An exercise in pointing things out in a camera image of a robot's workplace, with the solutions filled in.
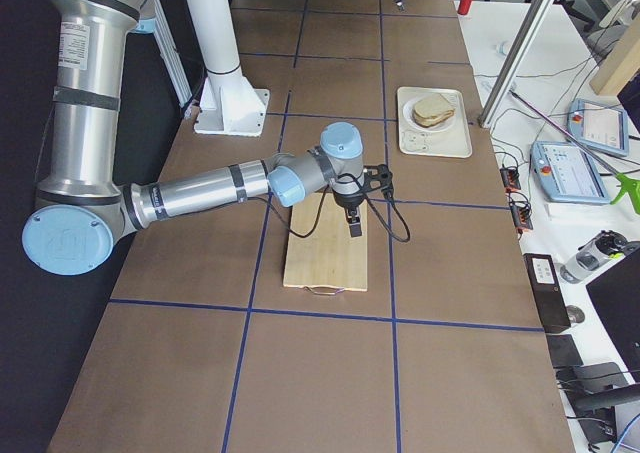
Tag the brown bread slice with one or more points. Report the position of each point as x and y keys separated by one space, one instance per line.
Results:
x=432 y=104

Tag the white round plate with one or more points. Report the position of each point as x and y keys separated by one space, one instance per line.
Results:
x=407 y=116

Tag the toast slice on plate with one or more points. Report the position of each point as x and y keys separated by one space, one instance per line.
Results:
x=433 y=120

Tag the wooden cutting board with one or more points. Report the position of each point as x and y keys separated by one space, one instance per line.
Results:
x=330 y=260

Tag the cream bear serving tray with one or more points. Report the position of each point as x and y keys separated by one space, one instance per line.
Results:
x=454 y=142

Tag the black box with label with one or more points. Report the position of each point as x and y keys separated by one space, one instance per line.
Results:
x=547 y=294

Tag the near blue teach pendant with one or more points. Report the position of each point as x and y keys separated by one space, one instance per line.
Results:
x=566 y=174

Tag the blue teach pendant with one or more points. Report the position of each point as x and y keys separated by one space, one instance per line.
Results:
x=566 y=174
x=603 y=128

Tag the far blue teach pendant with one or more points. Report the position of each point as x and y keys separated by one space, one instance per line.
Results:
x=603 y=128

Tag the grey water bottle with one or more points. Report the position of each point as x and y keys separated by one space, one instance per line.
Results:
x=602 y=248

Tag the aluminium frame post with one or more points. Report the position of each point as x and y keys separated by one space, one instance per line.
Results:
x=527 y=32

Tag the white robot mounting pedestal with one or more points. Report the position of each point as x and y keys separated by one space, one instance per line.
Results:
x=229 y=104

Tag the green handled reacher grabber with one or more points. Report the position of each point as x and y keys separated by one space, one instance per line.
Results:
x=628 y=185

